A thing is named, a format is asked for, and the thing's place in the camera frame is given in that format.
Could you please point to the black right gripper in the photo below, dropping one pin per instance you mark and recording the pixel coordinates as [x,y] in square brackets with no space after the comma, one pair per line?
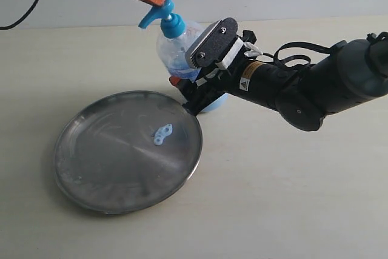
[214,85]

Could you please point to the blue soap blob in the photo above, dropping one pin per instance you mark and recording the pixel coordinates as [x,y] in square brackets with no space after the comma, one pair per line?
[161,134]

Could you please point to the blue pump soap bottle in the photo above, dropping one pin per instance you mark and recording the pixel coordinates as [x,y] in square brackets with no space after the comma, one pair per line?
[176,36]

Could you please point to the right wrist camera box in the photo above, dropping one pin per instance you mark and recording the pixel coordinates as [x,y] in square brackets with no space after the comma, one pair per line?
[218,44]

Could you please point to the round metal plate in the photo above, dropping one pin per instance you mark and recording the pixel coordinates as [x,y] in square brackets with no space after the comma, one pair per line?
[104,159]

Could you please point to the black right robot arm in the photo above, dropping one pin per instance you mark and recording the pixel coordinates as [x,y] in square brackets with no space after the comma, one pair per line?
[352,73]

